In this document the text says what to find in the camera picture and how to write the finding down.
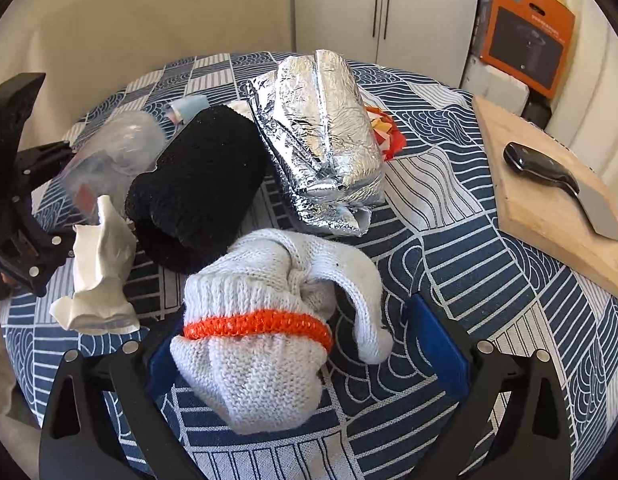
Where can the clear plastic bottle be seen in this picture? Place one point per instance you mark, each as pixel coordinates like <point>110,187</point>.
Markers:
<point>119,145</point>

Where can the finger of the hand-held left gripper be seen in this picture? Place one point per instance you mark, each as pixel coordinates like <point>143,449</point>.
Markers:
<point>39,255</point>
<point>39,160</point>

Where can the small blue white packet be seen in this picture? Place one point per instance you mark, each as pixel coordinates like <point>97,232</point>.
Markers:
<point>189,106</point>

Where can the black rolled sock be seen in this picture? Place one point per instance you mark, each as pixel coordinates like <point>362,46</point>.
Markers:
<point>199,185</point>

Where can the white cabinet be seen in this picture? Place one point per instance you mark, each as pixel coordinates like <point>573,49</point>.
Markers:
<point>339,10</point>

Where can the white paper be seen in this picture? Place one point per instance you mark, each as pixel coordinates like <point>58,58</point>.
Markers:
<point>99,270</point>

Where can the wooden cutting board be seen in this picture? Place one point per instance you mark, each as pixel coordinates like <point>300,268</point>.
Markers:
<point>539,200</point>

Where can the blue white patterned tablecloth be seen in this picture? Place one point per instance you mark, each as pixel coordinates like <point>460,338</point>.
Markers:
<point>439,240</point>

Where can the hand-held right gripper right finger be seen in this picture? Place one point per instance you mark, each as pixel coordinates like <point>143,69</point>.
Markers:
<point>439,350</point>

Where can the red orange wrapper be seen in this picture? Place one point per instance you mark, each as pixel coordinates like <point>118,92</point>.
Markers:
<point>389,135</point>

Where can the white foam box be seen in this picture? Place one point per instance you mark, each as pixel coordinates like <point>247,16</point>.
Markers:
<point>494,85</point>

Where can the white knit glove orange band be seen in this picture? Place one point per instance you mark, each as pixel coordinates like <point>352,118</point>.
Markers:
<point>249,375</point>

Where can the beige chair back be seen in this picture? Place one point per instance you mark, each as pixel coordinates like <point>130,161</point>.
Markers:
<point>139,20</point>

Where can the orange cardboard box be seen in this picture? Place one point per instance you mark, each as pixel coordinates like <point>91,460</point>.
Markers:
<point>524,45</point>

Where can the silver foil bag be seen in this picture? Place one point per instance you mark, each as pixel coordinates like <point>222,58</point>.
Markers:
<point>319,130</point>

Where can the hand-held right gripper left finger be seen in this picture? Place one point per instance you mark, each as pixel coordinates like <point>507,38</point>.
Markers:
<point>159,370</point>

